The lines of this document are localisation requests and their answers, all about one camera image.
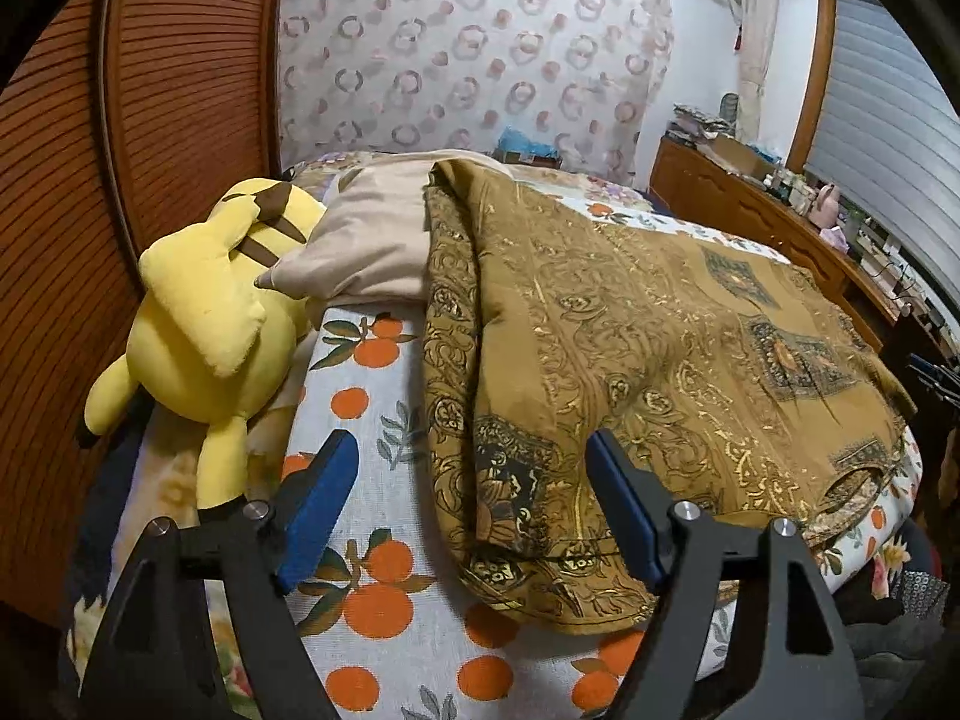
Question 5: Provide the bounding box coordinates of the ring patterned sheer curtain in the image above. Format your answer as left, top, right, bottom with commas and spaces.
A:
276, 0, 676, 192

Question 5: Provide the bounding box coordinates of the orange print bed sheet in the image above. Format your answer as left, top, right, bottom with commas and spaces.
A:
64, 270, 925, 720

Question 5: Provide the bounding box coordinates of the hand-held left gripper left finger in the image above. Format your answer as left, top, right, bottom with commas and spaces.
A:
79, 429, 361, 720

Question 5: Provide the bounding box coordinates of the beige pillow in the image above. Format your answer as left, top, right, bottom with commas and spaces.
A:
255, 151, 520, 310

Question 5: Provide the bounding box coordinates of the stack of folded fabrics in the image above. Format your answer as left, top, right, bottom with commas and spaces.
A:
670, 103, 725, 144

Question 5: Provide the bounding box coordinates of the beige side drape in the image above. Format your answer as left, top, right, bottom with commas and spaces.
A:
733, 0, 782, 145

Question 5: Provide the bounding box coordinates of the box with blue cloth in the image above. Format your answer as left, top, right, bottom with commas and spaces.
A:
498, 125, 563, 170

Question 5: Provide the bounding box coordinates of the dark blue blanket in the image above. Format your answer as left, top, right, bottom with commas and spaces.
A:
64, 390, 162, 620

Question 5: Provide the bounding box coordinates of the wooden slatted wardrobe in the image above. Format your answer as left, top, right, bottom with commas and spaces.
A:
0, 0, 295, 631

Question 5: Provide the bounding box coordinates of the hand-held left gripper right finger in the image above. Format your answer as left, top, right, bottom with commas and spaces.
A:
585, 427, 867, 720

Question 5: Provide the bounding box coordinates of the cluster of toiletry bottles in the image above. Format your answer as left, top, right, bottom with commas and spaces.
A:
763, 165, 815, 205

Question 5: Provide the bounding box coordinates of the cardboard box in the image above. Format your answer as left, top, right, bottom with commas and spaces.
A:
705, 136, 775, 178

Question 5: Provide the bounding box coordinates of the wooden sideboard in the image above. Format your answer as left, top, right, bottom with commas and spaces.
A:
648, 136, 932, 362

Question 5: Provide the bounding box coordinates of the brown patterned garment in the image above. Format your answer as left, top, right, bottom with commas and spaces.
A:
420, 157, 920, 635

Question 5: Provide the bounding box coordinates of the grey window blind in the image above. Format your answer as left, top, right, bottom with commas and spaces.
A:
805, 0, 960, 272

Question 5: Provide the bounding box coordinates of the person's dark clothing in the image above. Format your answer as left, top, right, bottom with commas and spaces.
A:
840, 517, 960, 720

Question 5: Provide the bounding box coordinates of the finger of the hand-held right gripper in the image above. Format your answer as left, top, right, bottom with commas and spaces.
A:
904, 352, 960, 412

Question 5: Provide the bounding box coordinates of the yellow plush toy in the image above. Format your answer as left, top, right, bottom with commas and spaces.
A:
75, 177, 331, 515

